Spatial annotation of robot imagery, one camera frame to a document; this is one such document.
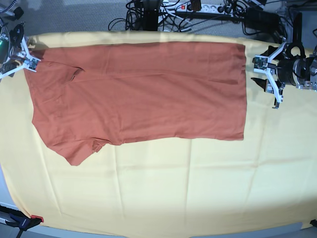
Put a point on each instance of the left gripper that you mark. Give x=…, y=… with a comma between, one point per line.
x=295, y=51

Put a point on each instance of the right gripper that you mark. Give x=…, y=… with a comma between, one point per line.
x=13, y=55

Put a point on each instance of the orange T-shirt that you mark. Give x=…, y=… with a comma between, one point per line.
x=87, y=97

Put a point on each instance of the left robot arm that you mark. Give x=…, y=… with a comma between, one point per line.
x=304, y=71

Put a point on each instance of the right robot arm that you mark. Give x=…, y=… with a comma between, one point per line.
x=9, y=41

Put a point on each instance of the black upright box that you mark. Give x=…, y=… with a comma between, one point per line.
x=297, y=28

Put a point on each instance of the black power adapter box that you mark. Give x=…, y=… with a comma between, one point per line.
x=257, y=18

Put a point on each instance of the white power strip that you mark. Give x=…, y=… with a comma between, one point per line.
x=205, y=8

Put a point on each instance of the black clamp at right edge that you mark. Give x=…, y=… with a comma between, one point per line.
x=314, y=223

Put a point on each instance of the black table leg post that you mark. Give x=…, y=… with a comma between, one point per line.
x=151, y=15

